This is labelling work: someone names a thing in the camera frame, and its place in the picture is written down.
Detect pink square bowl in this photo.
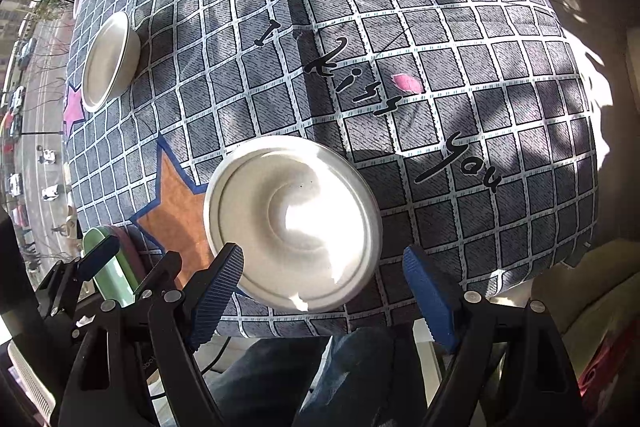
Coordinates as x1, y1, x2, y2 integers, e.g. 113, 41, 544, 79
117, 224, 158, 293

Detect large white bowl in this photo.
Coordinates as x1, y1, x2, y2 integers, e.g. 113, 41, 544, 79
203, 136, 384, 314

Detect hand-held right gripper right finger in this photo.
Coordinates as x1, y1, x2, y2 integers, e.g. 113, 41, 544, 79
402, 244, 586, 427

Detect olive cushion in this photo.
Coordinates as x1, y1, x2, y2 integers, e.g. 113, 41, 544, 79
530, 237, 640, 358

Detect grey checked star-print cloth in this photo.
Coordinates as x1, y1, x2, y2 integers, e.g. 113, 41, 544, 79
62, 0, 601, 340

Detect red cloth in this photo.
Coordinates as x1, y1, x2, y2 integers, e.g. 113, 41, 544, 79
577, 322, 640, 408

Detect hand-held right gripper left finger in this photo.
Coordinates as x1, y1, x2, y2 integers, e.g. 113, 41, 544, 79
59, 243, 246, 427

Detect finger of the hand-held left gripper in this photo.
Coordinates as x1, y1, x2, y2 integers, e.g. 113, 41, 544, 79
77, 237, 122, 280
131, 252, 183, 303

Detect row of parked cars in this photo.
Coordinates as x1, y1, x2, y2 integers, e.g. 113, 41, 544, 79
0, 32, 63, 208

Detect green square plate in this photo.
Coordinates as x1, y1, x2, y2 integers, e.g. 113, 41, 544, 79
82, 227, 143, 308

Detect small white bowl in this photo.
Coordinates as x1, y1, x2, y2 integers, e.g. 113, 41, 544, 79
80, 11, 142, 114

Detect white slatted panel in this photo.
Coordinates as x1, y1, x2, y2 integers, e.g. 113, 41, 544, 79
5, 339, 58, 425

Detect person's blue jeans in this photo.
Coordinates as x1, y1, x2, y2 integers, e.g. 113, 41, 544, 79
205, 324, 441, 427

